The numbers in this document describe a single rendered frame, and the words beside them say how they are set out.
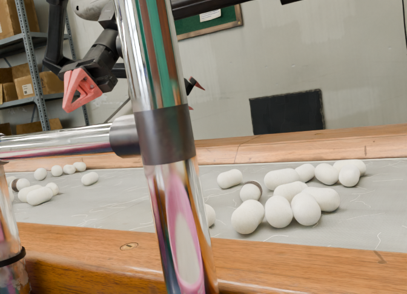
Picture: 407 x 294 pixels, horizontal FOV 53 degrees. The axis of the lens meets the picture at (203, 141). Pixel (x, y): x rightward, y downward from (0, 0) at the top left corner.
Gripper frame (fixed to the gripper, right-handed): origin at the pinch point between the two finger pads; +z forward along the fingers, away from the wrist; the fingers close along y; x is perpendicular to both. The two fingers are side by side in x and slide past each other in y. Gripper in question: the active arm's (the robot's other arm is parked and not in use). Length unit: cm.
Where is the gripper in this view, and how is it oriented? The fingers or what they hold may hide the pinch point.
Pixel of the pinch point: (68, 106)
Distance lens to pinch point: 78.9
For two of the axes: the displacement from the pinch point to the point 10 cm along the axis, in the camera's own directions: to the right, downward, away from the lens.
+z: -3.1, 7.7, -5.6
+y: 8.3, -0.7, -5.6
